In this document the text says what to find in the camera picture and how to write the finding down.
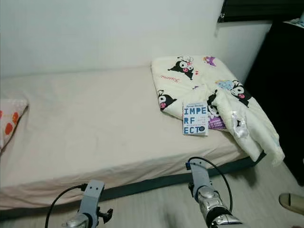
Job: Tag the white blue paperback book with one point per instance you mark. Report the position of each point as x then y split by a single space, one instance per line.
194 118

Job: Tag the pink patterned pillow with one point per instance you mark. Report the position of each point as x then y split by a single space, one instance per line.
12 123

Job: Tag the clear plastic packet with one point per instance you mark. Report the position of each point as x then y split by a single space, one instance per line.
240 124

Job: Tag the beige mattress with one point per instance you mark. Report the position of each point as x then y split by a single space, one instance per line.
99 128

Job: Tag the beige slipper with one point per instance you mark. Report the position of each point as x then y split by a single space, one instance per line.
292 203

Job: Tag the cream cartoon print blanket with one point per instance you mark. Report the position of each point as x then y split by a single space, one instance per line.
194 85

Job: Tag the black cabinet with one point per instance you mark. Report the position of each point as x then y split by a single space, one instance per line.
285 85

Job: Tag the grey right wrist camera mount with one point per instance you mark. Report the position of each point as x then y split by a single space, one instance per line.
200 175

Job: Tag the dark window frame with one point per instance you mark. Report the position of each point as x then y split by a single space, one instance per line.
261 9

